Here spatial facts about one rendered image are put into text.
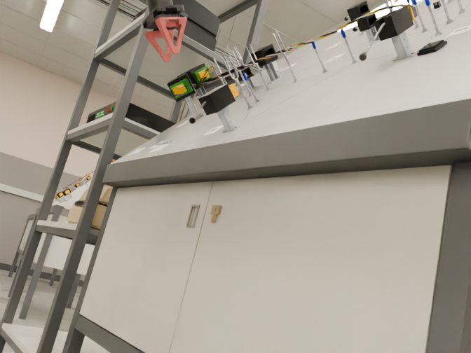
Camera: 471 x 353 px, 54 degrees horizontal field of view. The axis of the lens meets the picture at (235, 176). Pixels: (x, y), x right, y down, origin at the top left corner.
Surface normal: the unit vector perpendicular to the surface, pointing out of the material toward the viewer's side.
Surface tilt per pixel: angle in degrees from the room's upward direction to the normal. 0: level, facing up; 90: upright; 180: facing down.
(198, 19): 90
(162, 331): 90
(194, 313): 90
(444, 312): 90
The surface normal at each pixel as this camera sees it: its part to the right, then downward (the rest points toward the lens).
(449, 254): -0.77, -0.33
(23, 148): 0.48, -0.09
